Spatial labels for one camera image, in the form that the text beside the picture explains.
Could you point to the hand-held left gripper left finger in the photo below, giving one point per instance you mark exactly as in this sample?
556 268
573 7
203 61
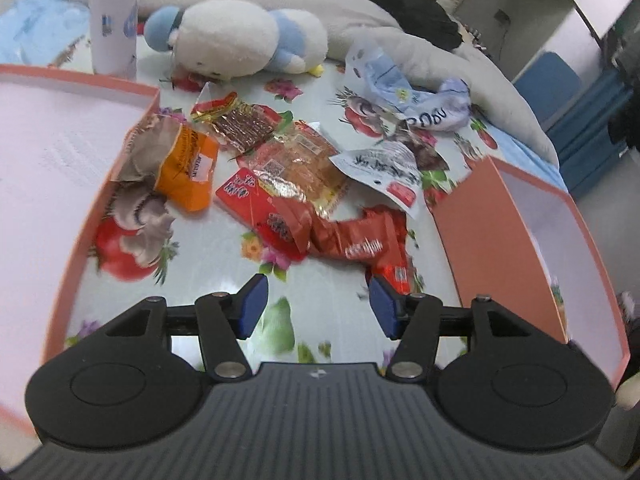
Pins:
252 306

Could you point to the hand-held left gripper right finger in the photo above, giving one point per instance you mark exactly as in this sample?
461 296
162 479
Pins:
382 306

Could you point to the red snack packet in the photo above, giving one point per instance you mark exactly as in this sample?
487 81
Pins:
250 200
360 245

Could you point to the deep pink cardboard box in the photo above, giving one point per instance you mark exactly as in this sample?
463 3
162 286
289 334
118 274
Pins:
475 240

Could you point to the white packet with red label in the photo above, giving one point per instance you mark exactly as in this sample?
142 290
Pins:
380 167

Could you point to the orange snack packet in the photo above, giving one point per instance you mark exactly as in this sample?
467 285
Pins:
187 170

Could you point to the tan cracker packet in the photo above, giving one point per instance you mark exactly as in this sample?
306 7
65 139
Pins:
300 160

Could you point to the clear packet of brown sticks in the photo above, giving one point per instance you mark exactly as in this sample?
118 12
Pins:
240 122

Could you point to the fruit print sheet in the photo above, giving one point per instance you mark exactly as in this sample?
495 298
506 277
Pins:
320 280

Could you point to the white and purple plastic bag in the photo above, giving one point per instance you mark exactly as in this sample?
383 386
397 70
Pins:
440 105

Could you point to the blue and white plastic bag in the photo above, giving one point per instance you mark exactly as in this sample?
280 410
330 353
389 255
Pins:
385 80

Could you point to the shallow pink box lid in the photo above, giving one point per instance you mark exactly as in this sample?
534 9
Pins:
50 185

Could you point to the blue curtain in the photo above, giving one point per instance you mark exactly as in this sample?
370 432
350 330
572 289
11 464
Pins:
585 125

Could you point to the white and blue plush toy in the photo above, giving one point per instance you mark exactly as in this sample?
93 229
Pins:
225 35

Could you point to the blue chair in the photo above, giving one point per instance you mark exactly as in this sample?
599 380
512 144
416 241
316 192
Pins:
545 85

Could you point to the group of small bottles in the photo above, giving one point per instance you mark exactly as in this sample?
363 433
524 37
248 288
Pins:
475 37

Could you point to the grey blanket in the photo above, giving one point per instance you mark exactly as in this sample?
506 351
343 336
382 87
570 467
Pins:
350 20

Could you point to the black jacket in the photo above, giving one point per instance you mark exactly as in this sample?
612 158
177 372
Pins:
415 10

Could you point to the white spray bottle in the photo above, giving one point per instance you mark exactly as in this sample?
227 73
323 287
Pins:
112 10

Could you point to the white cabinet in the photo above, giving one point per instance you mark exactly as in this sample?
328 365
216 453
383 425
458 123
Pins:
530 5

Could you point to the black wall socket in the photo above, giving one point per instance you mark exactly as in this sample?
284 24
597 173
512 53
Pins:
501 16

